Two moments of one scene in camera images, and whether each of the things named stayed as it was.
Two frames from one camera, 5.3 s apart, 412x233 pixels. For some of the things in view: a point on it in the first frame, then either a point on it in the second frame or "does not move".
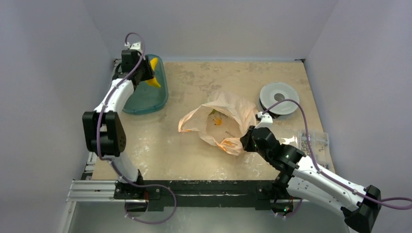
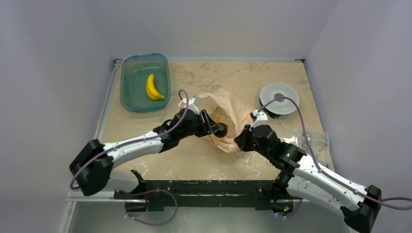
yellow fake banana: [153, 81] → [151, 90]
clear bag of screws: [319, 144] does not move
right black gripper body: [247, 143] does not move
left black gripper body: [145, 70] → [195, 128]
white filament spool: [275, 92] does not move
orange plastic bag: [221, 122] does not move
